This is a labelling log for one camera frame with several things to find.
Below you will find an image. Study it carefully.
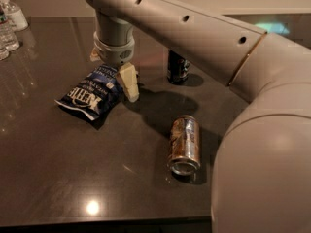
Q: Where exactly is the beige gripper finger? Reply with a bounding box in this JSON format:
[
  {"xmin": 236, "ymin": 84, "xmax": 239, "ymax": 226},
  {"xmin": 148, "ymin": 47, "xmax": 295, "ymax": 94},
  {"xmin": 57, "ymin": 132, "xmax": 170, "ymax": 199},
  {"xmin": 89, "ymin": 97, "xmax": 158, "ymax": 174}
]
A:
[
  {"xmin": 89, "ymin": 48, "xmax": 100, "ymax": 62},
  {"xmin": 116, "ymin": 63, "xmax": 139, "ymax": 103}
]

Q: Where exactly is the blue Kettle chip bag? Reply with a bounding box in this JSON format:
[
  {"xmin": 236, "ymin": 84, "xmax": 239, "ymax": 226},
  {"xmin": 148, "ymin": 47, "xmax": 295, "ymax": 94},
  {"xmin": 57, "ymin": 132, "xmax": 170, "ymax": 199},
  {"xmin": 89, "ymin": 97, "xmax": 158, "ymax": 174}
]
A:
[{"xmin": 56, "ymin": 64, "xmax": 122, "ymax": 121}]

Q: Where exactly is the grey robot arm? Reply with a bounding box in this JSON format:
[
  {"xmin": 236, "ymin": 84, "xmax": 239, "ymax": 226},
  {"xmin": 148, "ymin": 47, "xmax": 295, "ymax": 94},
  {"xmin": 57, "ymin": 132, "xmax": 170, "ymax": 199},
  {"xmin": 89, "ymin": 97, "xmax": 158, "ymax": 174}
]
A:
[{"xmin": 86, "ymin": 0, "xmax": 311, "ymax": 233}]

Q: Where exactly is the dark blue upright soda can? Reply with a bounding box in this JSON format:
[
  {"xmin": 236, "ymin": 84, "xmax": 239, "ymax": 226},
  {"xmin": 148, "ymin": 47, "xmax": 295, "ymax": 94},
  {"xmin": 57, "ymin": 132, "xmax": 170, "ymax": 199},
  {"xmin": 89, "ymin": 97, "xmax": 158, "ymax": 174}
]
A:
[{"xmin": 167, "ymin": 50, "xmax": 190, "ymax": 84}]

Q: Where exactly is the clear plastic water bottle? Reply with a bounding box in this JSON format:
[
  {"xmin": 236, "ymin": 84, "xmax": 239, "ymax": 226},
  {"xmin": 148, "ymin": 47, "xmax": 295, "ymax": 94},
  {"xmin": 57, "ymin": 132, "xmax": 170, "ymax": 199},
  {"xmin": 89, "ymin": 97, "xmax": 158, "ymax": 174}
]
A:
[{"xmin": 0, "ymin": 6, "xmax": 20, "ymax": 51}]

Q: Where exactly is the white pump sanitizer bottle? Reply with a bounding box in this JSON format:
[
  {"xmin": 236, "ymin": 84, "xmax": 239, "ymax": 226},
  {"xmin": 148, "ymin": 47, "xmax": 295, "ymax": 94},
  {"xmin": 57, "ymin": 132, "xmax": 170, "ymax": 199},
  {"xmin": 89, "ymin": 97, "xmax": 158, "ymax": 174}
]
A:
[{"xmin": 0, "ymin": 0, "xmax": 28, "ymax": 32}]

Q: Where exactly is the silver gold lying can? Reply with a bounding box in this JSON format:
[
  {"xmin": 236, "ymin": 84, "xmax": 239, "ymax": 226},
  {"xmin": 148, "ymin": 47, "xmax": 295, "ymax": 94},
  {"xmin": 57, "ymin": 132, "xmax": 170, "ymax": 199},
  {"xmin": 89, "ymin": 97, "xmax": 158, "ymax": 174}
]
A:
[{"xmin": 167, "ymin": 115, "xmax": 201, "ymax": 176}]

